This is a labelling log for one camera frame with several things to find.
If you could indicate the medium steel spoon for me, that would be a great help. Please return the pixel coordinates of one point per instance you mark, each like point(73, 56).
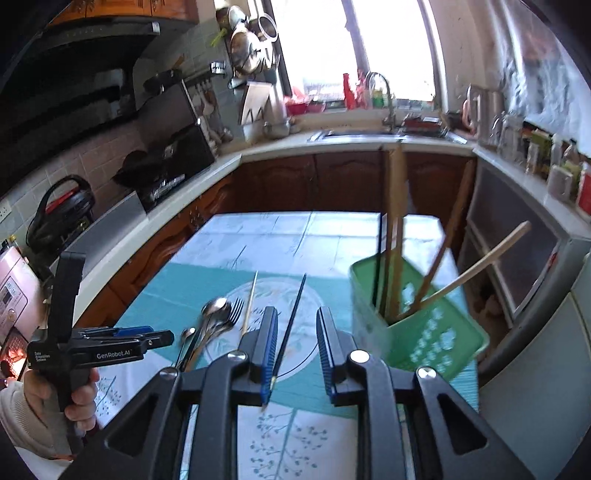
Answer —
point(222, 319)

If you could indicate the large steel spoon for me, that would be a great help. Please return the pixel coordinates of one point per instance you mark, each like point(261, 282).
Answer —
point(214, 305)

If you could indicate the steel sink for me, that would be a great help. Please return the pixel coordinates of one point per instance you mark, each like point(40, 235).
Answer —
point(355, 134)

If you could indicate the steel faucet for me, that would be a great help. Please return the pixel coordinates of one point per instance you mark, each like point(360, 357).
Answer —
point(390, 106)

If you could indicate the red basin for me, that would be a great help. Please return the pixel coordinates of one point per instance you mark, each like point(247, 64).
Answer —
point(296, 107)

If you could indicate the window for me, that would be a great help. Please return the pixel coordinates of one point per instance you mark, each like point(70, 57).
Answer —
point(360, 46)

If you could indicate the stainless steel sheet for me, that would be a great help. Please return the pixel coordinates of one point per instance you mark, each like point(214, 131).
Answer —
point(111, 235)

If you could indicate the grey side cabinet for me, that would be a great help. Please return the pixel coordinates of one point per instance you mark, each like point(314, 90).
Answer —
point(512, 221)

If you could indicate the steel fork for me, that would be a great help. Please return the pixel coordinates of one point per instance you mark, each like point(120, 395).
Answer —
point(237, 308)

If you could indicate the steel electric kettle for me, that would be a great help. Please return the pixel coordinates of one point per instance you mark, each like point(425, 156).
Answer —
point(485, 115)

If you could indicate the green box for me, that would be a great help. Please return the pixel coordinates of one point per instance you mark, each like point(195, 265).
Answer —
point(542, 145)

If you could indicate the green utensil holder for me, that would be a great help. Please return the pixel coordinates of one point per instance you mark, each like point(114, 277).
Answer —
point(434, 337)

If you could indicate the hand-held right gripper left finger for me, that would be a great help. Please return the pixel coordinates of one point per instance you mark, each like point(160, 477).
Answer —
point(269, 355)

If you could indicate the green soap bottle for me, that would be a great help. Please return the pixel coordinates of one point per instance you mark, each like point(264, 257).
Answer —
point(379, 99)

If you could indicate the smartphone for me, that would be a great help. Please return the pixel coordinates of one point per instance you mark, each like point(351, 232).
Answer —
point(13, 355)

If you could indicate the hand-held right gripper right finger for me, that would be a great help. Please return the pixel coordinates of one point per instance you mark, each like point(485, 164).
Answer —
point(327, 355)

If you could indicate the black frying pan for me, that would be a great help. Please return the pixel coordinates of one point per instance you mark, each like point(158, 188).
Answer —
point(138, 168)

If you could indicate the black range hood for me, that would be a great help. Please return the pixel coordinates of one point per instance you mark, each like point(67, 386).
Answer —
point(60, 92)

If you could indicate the wooden upper cabinet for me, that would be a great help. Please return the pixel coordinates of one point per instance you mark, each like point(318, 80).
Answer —
point(129, 9)

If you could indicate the black glass gas stove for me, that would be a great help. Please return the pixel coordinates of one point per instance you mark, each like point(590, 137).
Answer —
point(161, 187)

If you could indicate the black red pressure cooker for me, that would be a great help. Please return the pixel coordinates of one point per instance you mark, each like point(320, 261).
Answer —
point(60, 212)

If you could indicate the small steel spoon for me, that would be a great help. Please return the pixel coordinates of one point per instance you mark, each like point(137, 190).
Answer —
point(187, 333)

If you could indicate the person's left hand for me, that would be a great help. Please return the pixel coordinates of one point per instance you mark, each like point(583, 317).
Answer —
point(83, 397)

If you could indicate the steel bowl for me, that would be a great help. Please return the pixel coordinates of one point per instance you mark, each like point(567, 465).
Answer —
point(277, 129)

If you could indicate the tree print tablecloth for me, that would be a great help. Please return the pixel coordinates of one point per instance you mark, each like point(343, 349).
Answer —
point(277, 240)

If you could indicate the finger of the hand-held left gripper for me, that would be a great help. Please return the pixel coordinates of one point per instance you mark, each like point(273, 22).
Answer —
point(159, 340)
point(134, 330)

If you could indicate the oil bottle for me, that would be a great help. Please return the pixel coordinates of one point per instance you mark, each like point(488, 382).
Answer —
point(570, 157)

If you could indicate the red pot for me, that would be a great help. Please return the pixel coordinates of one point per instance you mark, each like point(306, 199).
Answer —
point(420, 123)

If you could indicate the glass pitcher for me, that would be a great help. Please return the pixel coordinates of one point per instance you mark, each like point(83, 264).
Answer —
point(510, 136)

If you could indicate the plastic wall sheet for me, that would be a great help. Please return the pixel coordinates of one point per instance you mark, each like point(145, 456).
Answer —
point(549, 69)

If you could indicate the red spray bottle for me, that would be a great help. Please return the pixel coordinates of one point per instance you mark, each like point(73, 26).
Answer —
point(348, 94)

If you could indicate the pink kitchen appliance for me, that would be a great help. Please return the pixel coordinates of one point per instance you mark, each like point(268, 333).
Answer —
point(11, 290)

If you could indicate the glass jar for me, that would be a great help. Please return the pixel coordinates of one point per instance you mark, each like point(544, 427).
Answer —
point(533, 157)

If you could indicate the light wooden chopstick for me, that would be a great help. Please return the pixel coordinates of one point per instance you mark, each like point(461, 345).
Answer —
point(393, 221)
point(400, 207)
point(480, 265)
point(250, 302)

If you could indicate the pink bottle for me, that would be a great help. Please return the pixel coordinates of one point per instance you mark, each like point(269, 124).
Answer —
point(362, 92)

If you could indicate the white cutting board rack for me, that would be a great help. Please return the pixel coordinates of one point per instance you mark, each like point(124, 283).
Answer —
point(256, 104)

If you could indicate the hanging steel pots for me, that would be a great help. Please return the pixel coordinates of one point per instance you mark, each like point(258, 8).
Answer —
point(247, 41)

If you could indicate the white bottle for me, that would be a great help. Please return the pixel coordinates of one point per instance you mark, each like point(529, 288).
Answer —
point(556, 152)

